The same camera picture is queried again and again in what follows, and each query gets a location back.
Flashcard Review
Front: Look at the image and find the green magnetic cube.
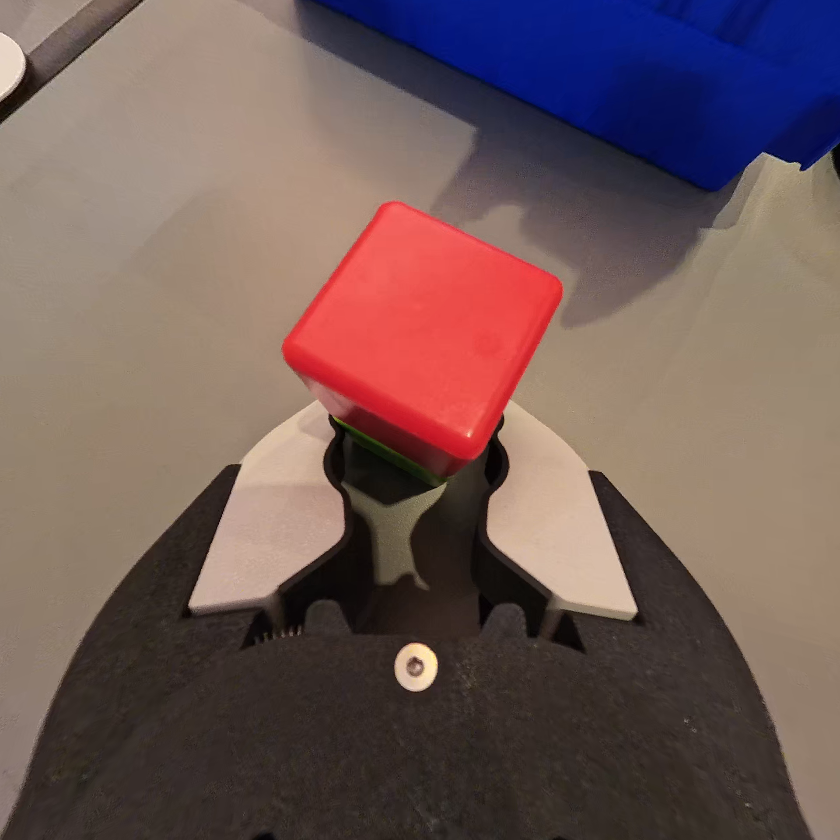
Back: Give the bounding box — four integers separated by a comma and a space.
329, 418, 455, 485

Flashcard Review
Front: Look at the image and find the red magnetic cube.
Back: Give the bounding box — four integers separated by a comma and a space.
281, 201, 565, 464

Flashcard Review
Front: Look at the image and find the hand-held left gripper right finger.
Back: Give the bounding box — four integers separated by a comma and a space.
478, 401, 640, 636

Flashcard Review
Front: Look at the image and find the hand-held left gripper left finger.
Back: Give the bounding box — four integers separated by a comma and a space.
188, 402, 358, 634

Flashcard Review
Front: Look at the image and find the white sign stand base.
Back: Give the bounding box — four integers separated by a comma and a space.
0, 29, 28, 105

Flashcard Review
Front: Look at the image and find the blue plastic bin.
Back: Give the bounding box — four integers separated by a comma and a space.
309, 0, 840, 194

